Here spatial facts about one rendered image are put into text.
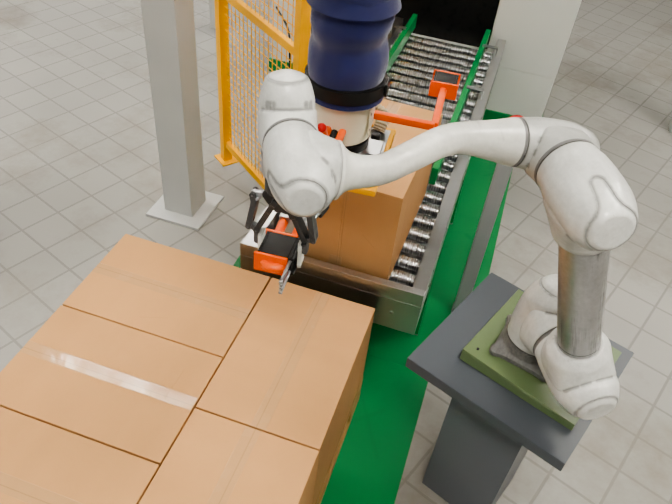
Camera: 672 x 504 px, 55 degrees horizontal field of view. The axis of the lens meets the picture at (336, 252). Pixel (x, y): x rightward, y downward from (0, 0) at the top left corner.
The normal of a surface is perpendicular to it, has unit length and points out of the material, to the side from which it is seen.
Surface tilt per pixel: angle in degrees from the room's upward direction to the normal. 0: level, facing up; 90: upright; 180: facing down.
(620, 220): 89
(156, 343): 0
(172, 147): 90
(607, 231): 85
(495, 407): 0
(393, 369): 0
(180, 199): 90
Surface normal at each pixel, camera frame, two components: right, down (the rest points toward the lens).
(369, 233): -0.33, 0.62
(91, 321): 0.08, -0.74
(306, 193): 0.03, 0.71
